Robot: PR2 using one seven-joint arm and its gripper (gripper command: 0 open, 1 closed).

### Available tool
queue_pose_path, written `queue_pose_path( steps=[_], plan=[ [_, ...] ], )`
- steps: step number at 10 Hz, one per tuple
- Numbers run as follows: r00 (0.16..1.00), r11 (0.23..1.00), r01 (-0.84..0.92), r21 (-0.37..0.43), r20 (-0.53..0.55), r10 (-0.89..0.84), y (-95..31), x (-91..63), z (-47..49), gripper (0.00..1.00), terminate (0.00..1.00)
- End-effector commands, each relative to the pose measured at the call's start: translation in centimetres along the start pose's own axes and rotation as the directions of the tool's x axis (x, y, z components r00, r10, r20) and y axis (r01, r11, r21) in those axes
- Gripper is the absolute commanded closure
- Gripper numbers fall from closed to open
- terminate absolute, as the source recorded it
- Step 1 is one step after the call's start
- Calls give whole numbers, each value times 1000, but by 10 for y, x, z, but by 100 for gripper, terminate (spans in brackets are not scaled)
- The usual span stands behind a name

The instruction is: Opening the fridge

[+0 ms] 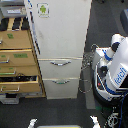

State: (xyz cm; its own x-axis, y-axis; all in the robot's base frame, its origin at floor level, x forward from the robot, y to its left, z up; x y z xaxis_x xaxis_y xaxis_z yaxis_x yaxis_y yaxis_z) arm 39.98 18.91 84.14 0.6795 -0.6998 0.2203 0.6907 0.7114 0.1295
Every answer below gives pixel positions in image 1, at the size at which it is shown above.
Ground white fridge door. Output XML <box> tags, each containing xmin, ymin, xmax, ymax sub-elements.
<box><xmin>23</xmin><ymin>0</ymin><xmax>93</xmax><ymax>60</ymax></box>

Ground robot base white front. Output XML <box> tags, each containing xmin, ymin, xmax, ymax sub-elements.
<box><xmin>27</xmin><ymin>116</ymin><xmax>101</xmax><ymax>128</ymax></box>

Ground middle fridge drawer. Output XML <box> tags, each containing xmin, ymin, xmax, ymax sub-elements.
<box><xmin>39</xmin><ymin>59</ymin><xmax>82</xmax><ymax>79</ymax></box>

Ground fridge drawer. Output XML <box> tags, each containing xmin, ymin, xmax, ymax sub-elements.
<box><xmin>43</xmin><ymin>79</ymin><xmax>79</xmax><ymax>99</ymax></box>
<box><xmin>39</xmin><ymin>59</ymin><xmax>82</xmax><ymax>79</ymax></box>

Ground bottom fridge drawer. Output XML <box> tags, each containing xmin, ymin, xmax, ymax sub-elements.
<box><xmin>43</xmin><ymin>79</ymin><xmax>79</xmax><ymax>99</ymax></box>

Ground white refrigerator body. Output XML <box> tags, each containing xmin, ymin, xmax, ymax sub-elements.
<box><xmin>24</xmin><ymin>0</ymin><xmax>92</xmax><ymax>99</ymax></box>

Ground wooden drawer cabinet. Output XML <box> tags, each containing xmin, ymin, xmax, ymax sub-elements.
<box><xmin>0</xmin><ymin>17</ymin><xmax>45</xmax><ymax>97</ymax></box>

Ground green android sticker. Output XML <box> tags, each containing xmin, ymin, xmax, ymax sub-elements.
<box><xmin>37</xmin><ymin>3</ymin><xmax>49</xmax><ymax>17</ymax></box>

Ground green label on drawer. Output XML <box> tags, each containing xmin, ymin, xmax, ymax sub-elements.
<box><xmin>7</xmin><ymin>33</ymin><xmax>14</xmax><ymax>39</ymax></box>

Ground grey box on cabinet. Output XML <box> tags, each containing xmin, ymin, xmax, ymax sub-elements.
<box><xmin>1</xmin><ymin>6</ymin><xmax>26</xmax><ymax>18</ymax></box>

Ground grey coiled cable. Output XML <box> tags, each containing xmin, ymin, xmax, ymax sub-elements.
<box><xmin>77</xmin><ymin>43</ymin><xmax>100</xmax><ymax>94</ymax></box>

